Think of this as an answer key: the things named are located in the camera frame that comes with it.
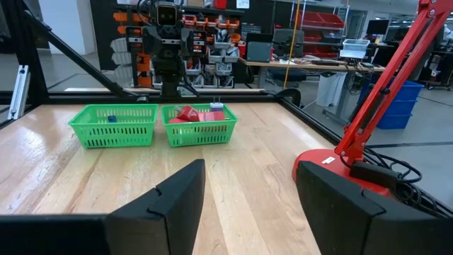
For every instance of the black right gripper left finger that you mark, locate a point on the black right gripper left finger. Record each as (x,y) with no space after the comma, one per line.
(166,223)

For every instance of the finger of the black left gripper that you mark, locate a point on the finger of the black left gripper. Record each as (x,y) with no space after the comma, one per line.
(150,40)
(187,42)

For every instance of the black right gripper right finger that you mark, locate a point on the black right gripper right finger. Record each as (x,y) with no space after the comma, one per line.
(347,223)

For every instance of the small red office item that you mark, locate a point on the small red office item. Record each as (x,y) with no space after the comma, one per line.
(212,116)
(187,113)
(174,120)

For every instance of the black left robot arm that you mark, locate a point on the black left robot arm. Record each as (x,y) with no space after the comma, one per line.
(170,78)

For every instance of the black office chair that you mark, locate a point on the black office chair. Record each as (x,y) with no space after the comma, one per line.
(288,42)

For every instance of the red box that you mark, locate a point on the red box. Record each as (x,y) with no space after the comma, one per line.
(220,4)

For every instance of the white paper sign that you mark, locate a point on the white paper sign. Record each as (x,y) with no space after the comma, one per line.
(242,4)

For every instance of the red desk lamp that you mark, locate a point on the red desk lamp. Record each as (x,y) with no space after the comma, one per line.
(318,157)

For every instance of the grey equipment case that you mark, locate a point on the grey equipment case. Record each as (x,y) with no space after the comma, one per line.
(259,52)

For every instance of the green plastic mesh basket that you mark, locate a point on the green plastic mesh basket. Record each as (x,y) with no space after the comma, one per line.
(198,134)
(113,134)

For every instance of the blue plastic storage bin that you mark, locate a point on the blue plastic storage bin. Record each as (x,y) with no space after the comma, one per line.
(407,91)
(398,107)
(393,121)

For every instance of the wooden work desk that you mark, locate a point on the wooden work desk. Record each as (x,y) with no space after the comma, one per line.
(301,66)

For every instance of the red bin shelving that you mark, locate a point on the red bin shelving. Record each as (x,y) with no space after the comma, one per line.
(318,19)

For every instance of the clear plastic tub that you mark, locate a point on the clear plastic tub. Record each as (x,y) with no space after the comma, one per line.
(355,49)

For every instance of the black computer screen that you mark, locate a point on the black computer screen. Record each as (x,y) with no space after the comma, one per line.
(378,27)

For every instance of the black aluminium table frame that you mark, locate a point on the black aluminium table frame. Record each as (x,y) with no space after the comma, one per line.
(88,98)

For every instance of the silver aluminium bracket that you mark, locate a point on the silver aluminium bracket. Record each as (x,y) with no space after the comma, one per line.
(19,92)

